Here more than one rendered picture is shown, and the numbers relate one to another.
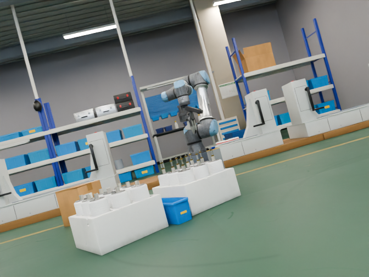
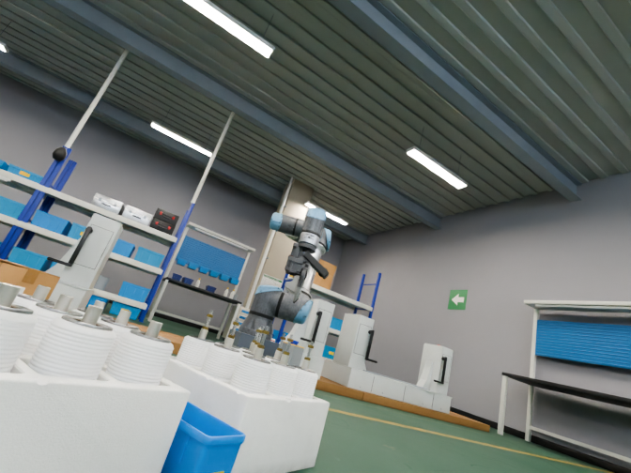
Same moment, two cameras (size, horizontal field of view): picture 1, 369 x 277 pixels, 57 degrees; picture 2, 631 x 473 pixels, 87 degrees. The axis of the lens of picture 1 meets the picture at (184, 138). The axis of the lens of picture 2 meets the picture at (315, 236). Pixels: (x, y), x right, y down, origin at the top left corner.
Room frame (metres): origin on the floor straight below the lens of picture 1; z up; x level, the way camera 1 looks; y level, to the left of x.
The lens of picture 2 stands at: (1.13, 0.29, 0.31)
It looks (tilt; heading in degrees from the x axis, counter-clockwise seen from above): 18 degrees up; 342
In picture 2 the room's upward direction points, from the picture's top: 17 degrees clockwise
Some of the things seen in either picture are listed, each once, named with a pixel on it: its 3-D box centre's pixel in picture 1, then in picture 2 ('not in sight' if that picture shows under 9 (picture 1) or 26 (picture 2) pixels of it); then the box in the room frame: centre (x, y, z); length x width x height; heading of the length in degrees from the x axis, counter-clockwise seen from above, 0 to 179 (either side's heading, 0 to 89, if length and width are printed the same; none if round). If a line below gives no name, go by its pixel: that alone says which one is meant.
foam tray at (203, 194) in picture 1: (195, 191); (235, 410); (2.20, 0.02, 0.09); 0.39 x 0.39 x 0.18; 35
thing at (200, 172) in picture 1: (203, 179); (272, 398); (2.10, -0.05, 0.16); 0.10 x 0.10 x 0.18
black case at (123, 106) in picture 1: (126, 107); (161, 228); (6.81, 0.96, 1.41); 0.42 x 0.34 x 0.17; 9
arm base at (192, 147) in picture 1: (195, 148); (257, 325); (2.64, -0.07, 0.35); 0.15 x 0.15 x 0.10
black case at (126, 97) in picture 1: (123, 99); (165, 219); (6.81, 0.97, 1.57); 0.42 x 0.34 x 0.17; 7
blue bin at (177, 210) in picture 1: (169, 210); (173, 439); (1.96, 0.19, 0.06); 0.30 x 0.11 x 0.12; 35
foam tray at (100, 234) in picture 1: (117, 221); (9, 404); (1.88, 0.48, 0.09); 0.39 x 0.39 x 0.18; 36
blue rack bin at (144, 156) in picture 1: (140, 158); (133, 292); (6.85, 0.94, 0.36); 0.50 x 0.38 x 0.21; 7
